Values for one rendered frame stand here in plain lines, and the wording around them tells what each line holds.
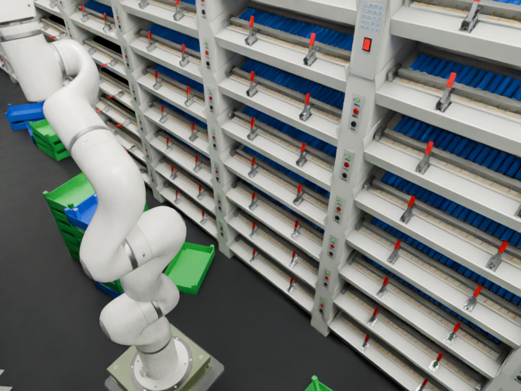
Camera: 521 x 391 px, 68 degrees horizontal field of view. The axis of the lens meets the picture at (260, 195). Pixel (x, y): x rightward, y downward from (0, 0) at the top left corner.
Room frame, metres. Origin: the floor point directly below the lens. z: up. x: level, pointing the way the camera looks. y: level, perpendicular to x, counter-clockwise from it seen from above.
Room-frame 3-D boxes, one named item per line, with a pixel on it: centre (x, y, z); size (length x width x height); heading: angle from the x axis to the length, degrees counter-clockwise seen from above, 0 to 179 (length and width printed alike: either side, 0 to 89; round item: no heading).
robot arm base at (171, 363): (0.69, 0.35, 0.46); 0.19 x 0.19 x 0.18
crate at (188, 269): (1.42, 0.40, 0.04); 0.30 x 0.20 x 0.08; 166
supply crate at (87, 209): (1.38, 0.72, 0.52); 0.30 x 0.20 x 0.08; 151
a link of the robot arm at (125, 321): (0.66, 0.37, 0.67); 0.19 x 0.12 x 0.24; 132
